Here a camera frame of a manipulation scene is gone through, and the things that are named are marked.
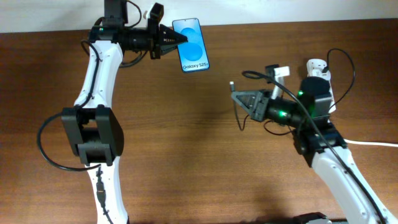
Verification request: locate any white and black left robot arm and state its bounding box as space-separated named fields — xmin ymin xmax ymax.
xmin=61 ymin=1 xmax=187 ymax=223

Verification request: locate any blue Galaxy smartphone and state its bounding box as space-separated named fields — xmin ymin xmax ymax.
xmin=172 ymin=18 xmax=210 ymax=73

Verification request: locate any white power strip cord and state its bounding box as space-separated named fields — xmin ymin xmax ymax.
xmin=343 ymin=138 xmax=398 ymax=148

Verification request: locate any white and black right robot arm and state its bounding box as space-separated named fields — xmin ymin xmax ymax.
xmin=231 ymin=77 xmax=397 ymax=223

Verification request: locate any white power strip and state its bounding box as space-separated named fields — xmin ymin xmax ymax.
xmin=306 ymin=58 xmax=337 ymax=114

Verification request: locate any white USB charger adapter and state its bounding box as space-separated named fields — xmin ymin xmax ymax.
xmin=307 ymin=58 xmax=331 ymax=82

